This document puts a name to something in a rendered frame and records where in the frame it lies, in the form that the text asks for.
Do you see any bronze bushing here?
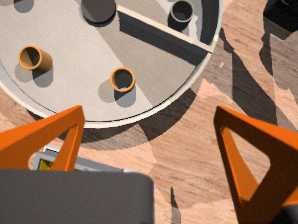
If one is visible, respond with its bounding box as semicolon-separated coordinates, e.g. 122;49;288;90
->
110;67;135;93
18;45;53;73

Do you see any grey metal bushing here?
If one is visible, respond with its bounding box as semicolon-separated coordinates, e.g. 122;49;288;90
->
167;0;194;32

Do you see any yellow bin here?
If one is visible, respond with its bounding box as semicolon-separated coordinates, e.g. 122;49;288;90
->
39;159;82;171

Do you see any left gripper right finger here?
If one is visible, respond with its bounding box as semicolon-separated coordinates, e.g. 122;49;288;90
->
213;105;298;224

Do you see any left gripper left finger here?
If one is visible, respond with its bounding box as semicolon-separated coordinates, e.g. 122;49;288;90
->
0;105;85;171

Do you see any divided red and yellow tray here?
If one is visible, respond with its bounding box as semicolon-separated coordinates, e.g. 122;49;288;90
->
32;149;124;171

